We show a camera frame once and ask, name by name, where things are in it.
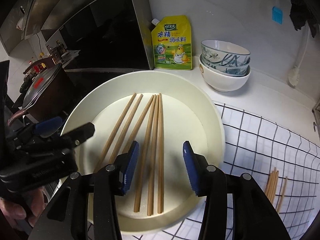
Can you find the white long-handled dish brush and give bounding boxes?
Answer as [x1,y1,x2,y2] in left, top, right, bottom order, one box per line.
[287,30,312,88]

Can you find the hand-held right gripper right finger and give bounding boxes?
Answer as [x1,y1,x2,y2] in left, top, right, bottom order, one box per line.
[182,140,292,240]

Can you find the black range hood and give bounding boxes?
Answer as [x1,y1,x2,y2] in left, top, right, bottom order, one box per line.
[0,0,154,71]

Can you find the blue patterned bowl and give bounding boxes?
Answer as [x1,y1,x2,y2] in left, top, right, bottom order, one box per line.
[201,39,251,67]
[201,55,250,77]

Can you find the blue silicone brush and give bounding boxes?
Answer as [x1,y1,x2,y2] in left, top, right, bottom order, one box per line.
[271,0,284,25]

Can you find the black hanging cloth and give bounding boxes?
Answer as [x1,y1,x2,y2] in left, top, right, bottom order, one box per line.
[289,0,319,38]

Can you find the row of wooden chopsticks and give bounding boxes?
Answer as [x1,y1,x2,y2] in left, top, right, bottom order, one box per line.
[93,92,164,216]

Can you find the cream round basin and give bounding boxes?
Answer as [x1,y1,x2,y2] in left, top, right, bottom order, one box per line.
[59,70,225,235]

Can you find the person's left hand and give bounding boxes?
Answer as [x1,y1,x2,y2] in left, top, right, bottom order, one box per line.
[0,185,48,228]

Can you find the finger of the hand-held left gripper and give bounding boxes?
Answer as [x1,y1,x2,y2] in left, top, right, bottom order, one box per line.
[17,116,63,141]
[60,122,96,147]

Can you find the white black-grid cloth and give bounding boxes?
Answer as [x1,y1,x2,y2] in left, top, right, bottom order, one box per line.
[130,101,320,240]

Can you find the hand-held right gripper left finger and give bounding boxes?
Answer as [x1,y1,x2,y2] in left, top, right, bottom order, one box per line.
[28,140,140,240]

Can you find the group of condiment bottles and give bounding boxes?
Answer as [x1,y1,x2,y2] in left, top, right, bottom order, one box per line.
[24,40,69,80]

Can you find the plain white bowl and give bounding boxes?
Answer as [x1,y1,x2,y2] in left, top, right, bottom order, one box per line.
[199,55,251,92]

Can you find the yellow seasoning pouch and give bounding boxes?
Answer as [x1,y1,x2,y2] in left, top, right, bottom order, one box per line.
[151,15,193,70]

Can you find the brown pot with glass lid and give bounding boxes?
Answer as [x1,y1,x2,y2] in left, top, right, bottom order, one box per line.
[7,62,77,127]

